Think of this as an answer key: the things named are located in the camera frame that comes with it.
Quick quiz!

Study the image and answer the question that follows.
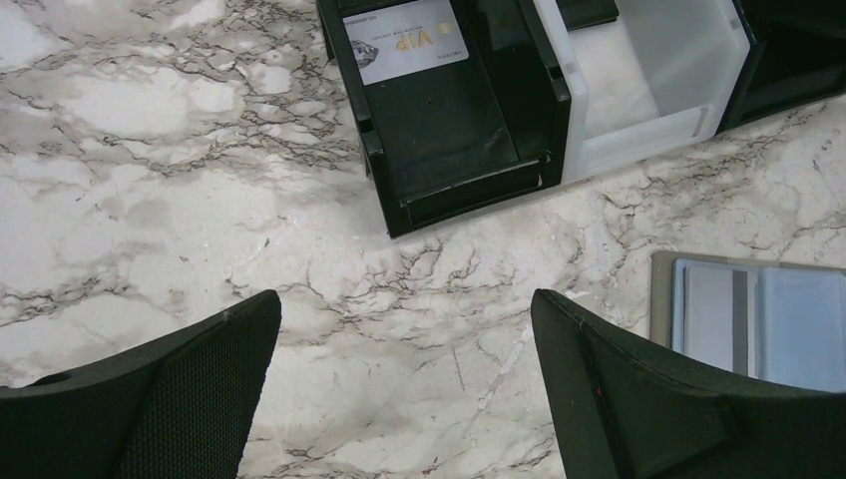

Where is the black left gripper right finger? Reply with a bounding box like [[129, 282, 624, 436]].
[[531, 289, 845, 478]]

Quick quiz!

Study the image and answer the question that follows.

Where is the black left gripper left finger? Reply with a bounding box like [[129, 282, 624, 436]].
[[1, 290, 282, 478]]

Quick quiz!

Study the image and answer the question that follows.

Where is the silver card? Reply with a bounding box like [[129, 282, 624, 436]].
[[682, 261, 759, 378]]

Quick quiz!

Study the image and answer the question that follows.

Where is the grey card holder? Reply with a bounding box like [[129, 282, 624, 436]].
[[649, 251, 845, 392]]

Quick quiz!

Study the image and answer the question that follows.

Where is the black card in white bin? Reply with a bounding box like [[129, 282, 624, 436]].
[[556, 0, 620, 31]]

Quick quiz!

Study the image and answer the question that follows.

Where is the black left bin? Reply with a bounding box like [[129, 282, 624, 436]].
[[316, 1, 572, 238]]

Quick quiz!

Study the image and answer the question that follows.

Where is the black bin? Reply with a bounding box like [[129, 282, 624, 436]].
[[718, 0, 845, 132], [316, 1, 572, 238]]

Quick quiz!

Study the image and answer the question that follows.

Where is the white middle bin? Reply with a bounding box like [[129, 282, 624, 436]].
[[535, 1, 750, 185]]

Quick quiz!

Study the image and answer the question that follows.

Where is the black right bin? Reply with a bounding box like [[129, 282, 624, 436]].
[[718, 0, 845, 132]]

